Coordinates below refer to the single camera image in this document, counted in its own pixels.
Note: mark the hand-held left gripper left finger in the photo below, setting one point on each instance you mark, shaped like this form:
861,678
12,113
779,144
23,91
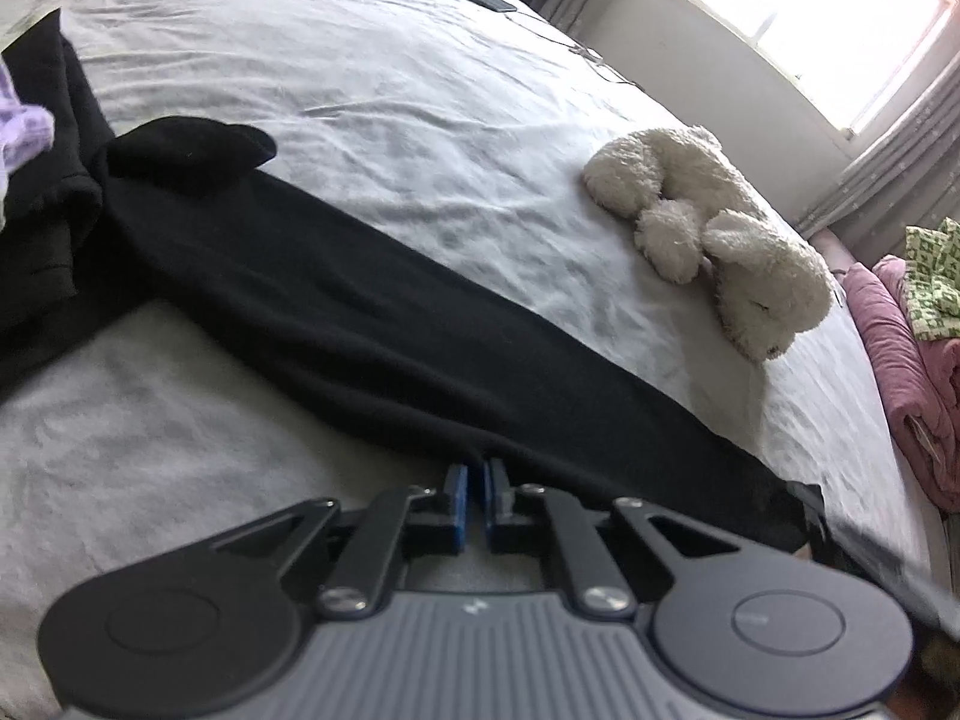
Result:
457,510

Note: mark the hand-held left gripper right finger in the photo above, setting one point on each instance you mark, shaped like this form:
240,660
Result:
495,506

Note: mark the black sweatshirt with beige lining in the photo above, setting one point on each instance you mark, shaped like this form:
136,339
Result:
375,315

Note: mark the white plush dog toy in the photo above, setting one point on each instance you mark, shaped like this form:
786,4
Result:
750,277

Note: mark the pale pink pillow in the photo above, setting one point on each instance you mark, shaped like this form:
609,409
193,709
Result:
829,249

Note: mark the pink folded quilt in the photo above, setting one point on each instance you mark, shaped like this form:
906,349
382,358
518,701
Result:
900,360

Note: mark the green patterned cloth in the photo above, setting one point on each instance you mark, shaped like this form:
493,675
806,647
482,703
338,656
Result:
934,277

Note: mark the lilac folded garment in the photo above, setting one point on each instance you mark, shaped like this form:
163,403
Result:
22,135

